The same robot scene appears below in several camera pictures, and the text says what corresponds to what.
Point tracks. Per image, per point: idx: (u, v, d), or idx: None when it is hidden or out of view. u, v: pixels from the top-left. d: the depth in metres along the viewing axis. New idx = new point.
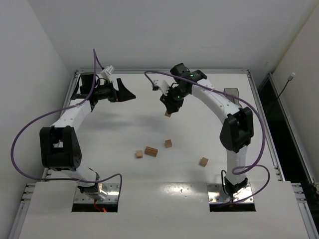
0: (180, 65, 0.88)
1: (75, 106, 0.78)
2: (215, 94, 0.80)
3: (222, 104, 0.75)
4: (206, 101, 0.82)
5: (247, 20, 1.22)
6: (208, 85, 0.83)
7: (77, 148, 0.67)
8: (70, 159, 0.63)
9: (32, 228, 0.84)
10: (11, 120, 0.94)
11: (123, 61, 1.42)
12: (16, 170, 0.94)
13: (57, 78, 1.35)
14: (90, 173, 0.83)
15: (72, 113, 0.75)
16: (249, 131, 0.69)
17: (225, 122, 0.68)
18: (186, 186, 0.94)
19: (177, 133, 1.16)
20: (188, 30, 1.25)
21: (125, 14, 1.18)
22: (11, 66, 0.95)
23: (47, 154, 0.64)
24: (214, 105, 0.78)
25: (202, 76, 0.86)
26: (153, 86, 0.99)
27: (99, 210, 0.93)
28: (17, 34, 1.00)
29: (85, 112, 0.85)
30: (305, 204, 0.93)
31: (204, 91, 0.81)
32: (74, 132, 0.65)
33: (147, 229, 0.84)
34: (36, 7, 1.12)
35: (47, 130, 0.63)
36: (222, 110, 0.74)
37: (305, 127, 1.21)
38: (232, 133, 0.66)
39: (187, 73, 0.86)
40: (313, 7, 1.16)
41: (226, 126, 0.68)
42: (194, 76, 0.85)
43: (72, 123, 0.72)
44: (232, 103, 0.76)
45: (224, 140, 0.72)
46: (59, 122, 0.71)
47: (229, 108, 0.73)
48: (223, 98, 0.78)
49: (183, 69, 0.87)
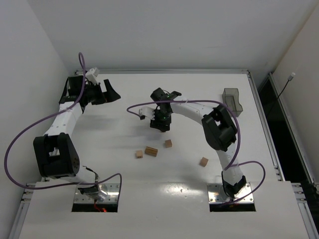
0: (156, 89, 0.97)
1: (66, 111, 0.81)
2: (190, 103, 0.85)
3: (197, 109, 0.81)
4: (185, 114, 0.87)
5: (245, 21, 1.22)
6: (183, 99, 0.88)
7: (74, 154, 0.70)
8: (68, 165, 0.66)
9: (31, 228, 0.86)
10: (11, 123, 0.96)
11: (124, 61, 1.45)
12: (15, 171, 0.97)
13: (57, 80, 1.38)
14: (89, 173, 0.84)
15: (64, 118, 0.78)
16: (231, 126, 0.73)
17: (203, 123, 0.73)
18: (186, 187, 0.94)
19: (176, 133, 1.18)
20: (186, 31, 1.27)
21: (124, 16, 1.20)
22: (11, 70, 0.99)
23: (45, 164, 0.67)
24: (191, 114, 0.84)
25: (176, 93, 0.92)
26: (140, 115, 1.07)
27: (99, 210, 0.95)
28: (17, 38, 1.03)
29: (78, 116, 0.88)
30: (305, 204, 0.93)
31: (181, 105, 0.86)
32: (70, 139, 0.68)
33: (146, 228, 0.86)
34: (36, 10, 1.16)
35: (40, 140, 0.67)
36: (199, 115, 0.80)
37: (305, 128, 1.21)
38: (212, 131, 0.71)
39: (165, 96, 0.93)
40: (313, 7, 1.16)
41: (207, 128, 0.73)
42: (171, 97, 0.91)
43: (64, 129, 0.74)
44: (207, 106, 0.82)
45: (210, 142, 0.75)
46: (52, 130, 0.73)
47: (204, 111, 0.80)
48: (197, 104, 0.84)
49: (161, 93, 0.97)
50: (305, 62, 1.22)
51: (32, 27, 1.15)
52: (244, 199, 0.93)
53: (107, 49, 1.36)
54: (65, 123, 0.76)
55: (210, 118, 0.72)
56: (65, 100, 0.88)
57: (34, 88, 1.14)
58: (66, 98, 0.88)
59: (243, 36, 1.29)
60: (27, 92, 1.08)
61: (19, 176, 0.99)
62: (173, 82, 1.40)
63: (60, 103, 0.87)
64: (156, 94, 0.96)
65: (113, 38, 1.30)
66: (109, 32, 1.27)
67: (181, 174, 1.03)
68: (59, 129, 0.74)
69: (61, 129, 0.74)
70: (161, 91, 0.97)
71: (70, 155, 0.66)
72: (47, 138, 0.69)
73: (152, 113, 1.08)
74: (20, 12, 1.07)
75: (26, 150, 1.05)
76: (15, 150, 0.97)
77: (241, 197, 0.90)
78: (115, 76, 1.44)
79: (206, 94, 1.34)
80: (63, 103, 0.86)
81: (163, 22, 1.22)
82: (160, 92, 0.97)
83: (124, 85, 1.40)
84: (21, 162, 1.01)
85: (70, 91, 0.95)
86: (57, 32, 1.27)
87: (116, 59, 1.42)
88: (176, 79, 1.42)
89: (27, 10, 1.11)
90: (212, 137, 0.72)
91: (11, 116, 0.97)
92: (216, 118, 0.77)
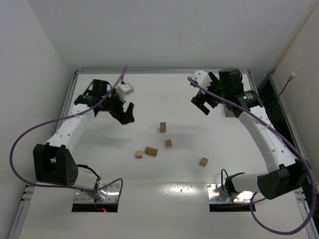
0: (234, 71, 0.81)
1: (75, 116, 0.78)
2: (269, 132, 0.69)
3: (275, 149, 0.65)
4: (252, 133, 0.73)
5: (246, 21, 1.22)
6: (261, 117, 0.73)
7: (72, 169, 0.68)
8: (63, 177, 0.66)
9: (31, 229, 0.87)
10: (11, 123, 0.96)
11: (124, 61, 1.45)
12: (15, 171, 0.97)
13: (57, 79, 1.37)
14: (90, 176, 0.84)
15: (71, 126, 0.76)
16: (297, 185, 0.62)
17: (276, 175, 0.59)
18: (186, 186, 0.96)
19: (176, 133, 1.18)
20: (186, 31, 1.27)
21: (124, 16, 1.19)
22: (11, 70, 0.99)
23: (42, 173, 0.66)
24: (263, 146, 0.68)
25: (256, 102, 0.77)
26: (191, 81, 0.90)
27: (99, 210, 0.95)
28: (17, 38, 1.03)
29: (89, 120, 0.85)
30: (304, 204, 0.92)
31: (257, 125, 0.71)
32: (69, 152, 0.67)
33: (146, 228, 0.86)
34: (36, 10, 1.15)
35: (40, 151, 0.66)
36: (274, 158, 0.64)
37: (306, 128, 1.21)
38: (279, 188, 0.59)
39: (239, 88, 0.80)
40: (313, 7, 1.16)
41: (275, 181, 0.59)
42: (247, 100, 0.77)
43: (68, 139, 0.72)
44: (288, 151, 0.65)
45: (259, 183, 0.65)
46: (55, 139, 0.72)
47: (282, 157, 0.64)
48: (278, 140, 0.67)
49: (237, 81, 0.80)
50: (305, 62, 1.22)
51: (32, 27, 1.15)
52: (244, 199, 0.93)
53: (107, 49, 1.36)
54: (69, 133, 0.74)
55: (287, 175, 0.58)
56: (79, 101, 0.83)
57: (34, 88, 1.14)
58: (81, 97, 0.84)
59: (243, 36, 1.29)
60: (27, 92, 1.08)
61: (19, 176, 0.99)
62: (173, 82, 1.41)
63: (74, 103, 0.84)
64: (229, 76, 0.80)
65: (113, 39, 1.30)
66: (109, 32, 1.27)
67: (181, 174, 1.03)
68: (62, 139, 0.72)
69: (65, 139, 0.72)
70: (239, 77, 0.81)
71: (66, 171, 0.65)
72: (48, 147, 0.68)
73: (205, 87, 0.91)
74: (20, 12, 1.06)
75: (25, 150, 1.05)
76: (15, 150, 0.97)
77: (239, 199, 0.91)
78: (115, 76, 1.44)
79: None
80: (76, 104, 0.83)
81: (163, 22, 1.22)
82: (238, 77, 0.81)
83: None
84: (21, 161, 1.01)
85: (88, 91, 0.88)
86: (57, 32, 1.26)
87: (115, 59, 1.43)
88: (176, 79, 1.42)
89: (26, 9, 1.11)
90: (272, 189, 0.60)
91: (10, 116, 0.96)
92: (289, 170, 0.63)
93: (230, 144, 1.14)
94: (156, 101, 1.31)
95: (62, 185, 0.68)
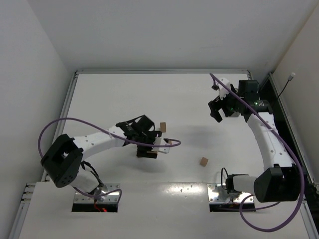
0: (251, 81, 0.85)
1: (108, 133, 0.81)
2: (272, 135, 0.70)
3: (273, 150, 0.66)
4: (256, 136, 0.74)
5: (245, 21, 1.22)
6: (268, 121, 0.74)
7: (72, 172, 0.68)
8: (57, 175, 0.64)
9: (31, 230, 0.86)
10: (11, 123, 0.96)
11: (123, 60, 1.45)
12: (15, 172, 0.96)
13: (57, 79, 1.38)
14: (94, 180, 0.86)
15: (99, 138, 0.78)
16: (292, 193, 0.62)
17: (267, 170, 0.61)
18: (186, 186, 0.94)
19: (176, 133, 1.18)
20: (186, 31, 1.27)
21: (124, 16, 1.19)
22: (11, 70, 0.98)
23: (49, 157, 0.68)
24: (263, 147, 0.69)
25: (267, 110, 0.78)
26: (214, 84, 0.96)
27: (98, 210, 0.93)
28: (17, 38, 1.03)
29: (114, 145, 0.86)
30: (305, 203, 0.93)
31: (262, 128, 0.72)
32: (80, 158, 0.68)
33: (146, 228, 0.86)
34: (36, 9, 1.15)
35: (65, 140, 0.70)
36: (270, 157, 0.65)
37: (306, 128, 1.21)
38: (270, 185, 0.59)
39: (253, 96, 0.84)
40: (313, 8, 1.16)
41: (266, 178, 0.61)
42: (258, 106, 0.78)
43: (88, 147, 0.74)
44: (286, 155, 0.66)
45: (255, 185, 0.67)
46: (80, 139, 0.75)
47: (279, 158, 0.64)
48: (279, 144, 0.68)
49: (252, 89, 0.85)
50: (305, 62, 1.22)
51: (32, 27, 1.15)
52: (251, 199, 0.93)
53: (107, 49, 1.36)
54: (93, 143, 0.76)
55: (280, 174, 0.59)
56: (120, 125, 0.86)
57: (34, 88, 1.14)
58: (124, 124, 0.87)
59: (243, 35, 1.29)
60: (27, 92, 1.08)
61: (19, 176, 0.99)
62: (172, 82, 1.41)
63: (116, 124, 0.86)
64: (246, 86, 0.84)
65: (113, 39, 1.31)
66: (109, 32, 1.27)
67: (181, 173, 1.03)
68: (86, 143, 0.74)
69: (86, 145, 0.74)
70: (255, 87, 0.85)
71: (65, 171, 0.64)
72: (71, 142, 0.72)
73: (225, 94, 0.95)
74: (20, 12, 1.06)
75: (25, 150, 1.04)
76: (15, 150, 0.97)
77: (235, 198, 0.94)
78: (115, 76, 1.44)
79: (205, 94, 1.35)
80: (116, 125, 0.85)
81: (163, 22, 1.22)
82: (254, 87, 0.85)
83: (123, 84, 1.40)
84: (21, 161, 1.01)
85: (133, 122, 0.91)
86: (57, 32, 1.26)
87: (115, 59, 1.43)
88: (175, 79, 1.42)
89: (26, 10, 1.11)
90: (264, 188, 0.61)
91: (10, 116, 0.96)
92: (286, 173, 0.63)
93: (230, 144, 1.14)
94: (156, 101, 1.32)
95: (53, 180, 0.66)
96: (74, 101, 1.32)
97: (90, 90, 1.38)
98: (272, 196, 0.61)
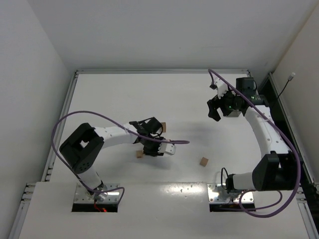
0: (248, 78, 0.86)
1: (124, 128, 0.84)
2: (268, 125, 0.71)
3: (270, 139, 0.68)
4: (254, 127, 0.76)
5: (245, 21, 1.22)
6: (265, 113, 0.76)
7: (90, 160, 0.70)
8: (76, 162, 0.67)
9: (31, 230, 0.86)
10: (11, 123, 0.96)
11: (123, 60, 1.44)
12: (15, 172, 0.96)
13: (57, 79, 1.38)
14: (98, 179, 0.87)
15: (116, 131, 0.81)
16: (290, 182, 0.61)
17: (263, 158, 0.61)
18: (186, 186, 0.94)
19: (176, 133, 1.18)
20: (186, 31, 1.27)
21: (124, 16, 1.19)
22: (11, 70, 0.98)
23: (69, 144, 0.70)
24: (260, 137, 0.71)
25: (263, 103, 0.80)
26: (211, 84, 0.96)
27: (99, 210, 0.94)
28: (17, 38, 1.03)
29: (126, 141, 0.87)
30: (304, 203, 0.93)
31: (258, 119, 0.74)
32: (100, 147, 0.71)
33: (146, 228, 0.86)
34: (36, 9, 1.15)
35: (86, 127, 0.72)
36: (267, 145, 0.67)
37: (306, 128, 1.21)
38: (267, 173, 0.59)
39: (250, 93, 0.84)
40: (313, 7, 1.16)
41: (263, 165, 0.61)
42: (254, 100, 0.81)
43: (106, 137, 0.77)
44: (283, 142, 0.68)
45: (254, 176, 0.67)
46: (100, 129, 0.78)
47: (276, 146, 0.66)
48: (275, 133, 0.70)
49: (249, 86, 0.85)
50: (305, 62, 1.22)
51: (32, 27, 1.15)
52: (251, 199, 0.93)
53: (107, 49, 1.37)
54: (111, 134, 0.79)
55: (277, 160, 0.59)
56: (133, 123, 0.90)
57: (34, 88, 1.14)
58: (136, 122, 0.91)
59: (243, 35, 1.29)
60: (27, 92, 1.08)
61: (19, 176, 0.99)
62: (172, 82, 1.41)
63: (129, 122, 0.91)
64: (242, 83, 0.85)
65: (113, 39, 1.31)
66: (109, 32, 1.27)
67: (181, 174, 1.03)
68: (105, 133, 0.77)
69: (106, 134, 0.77)
70: (252, 84, 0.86)
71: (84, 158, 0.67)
72: (91, 130, 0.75)
73: (223, 93, 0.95)
74: (20, 12, 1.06)
75: (26, 150, 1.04)
76: (15, 150, 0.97)
77: (235, 198, 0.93)
78: (115, 76, 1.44)
79: (205, 94, 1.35)
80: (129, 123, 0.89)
81: (163, 22, 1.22)
82: (251, 84, 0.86)
83: (123, 84, 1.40)
84: (22, 161, 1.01)
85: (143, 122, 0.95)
86: (57, 32, 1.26)
87: (115, 59, 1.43)
88: (175, 79, 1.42)
89: (26, 9, 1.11)
90: (261, 177, 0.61)
91: (10, 116, 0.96)
92: (283, 161, 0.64)
93: (230, 144, 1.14)
94: (156, 100, 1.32)
95: (71, 166, 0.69)
96: (74, 101, 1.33)
97: (89, 90, 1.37)
98: (269, 183, 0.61)
